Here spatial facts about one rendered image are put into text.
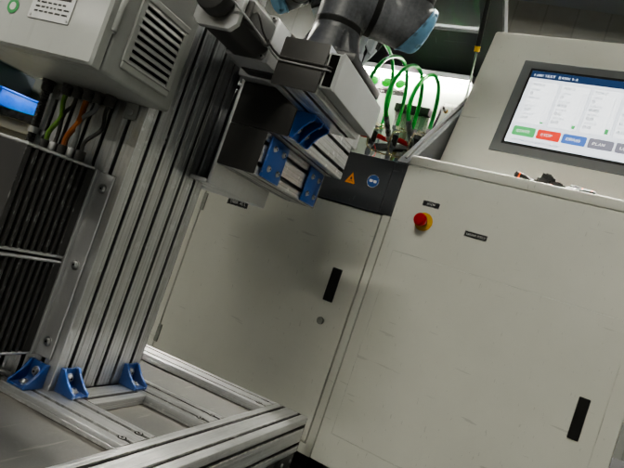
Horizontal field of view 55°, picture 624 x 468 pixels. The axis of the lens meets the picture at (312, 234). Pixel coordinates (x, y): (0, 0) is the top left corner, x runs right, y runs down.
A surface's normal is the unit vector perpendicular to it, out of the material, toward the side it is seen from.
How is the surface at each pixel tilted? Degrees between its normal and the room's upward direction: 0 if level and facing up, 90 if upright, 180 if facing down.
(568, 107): 76
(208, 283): 90
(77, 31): 90
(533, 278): 90
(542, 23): 90
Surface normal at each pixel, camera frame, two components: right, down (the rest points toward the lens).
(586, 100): -0.36, -0.41
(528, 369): -0.46, -0.19
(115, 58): 0.89, 0.29
